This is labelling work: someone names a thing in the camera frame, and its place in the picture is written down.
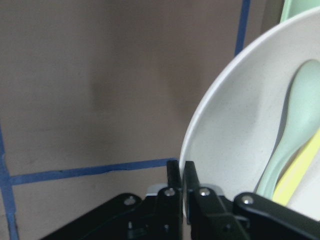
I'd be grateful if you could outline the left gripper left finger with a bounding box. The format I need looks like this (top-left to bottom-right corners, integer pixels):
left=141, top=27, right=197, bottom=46
left=44, top=160, right=183, bottom=240

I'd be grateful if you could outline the light green tray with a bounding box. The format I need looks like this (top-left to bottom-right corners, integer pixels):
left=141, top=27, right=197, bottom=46
left=280, top=0, right=320, bottom=23

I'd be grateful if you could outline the yellow plastic fork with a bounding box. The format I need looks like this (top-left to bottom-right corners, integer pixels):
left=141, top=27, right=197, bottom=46
left=272, top=129, right=320, bottom=206

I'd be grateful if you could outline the pale green plastic spoon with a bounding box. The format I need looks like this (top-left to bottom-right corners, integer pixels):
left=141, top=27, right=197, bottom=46
left=256, top=59, right=320, bottom=199

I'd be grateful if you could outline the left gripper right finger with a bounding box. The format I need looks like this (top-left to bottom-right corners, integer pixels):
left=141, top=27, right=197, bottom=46
left=183, top=161, right=320, bottom=240

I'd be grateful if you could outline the white round plate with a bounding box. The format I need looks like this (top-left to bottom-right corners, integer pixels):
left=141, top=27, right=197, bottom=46
left=179, top=6, right=320, bottom=222

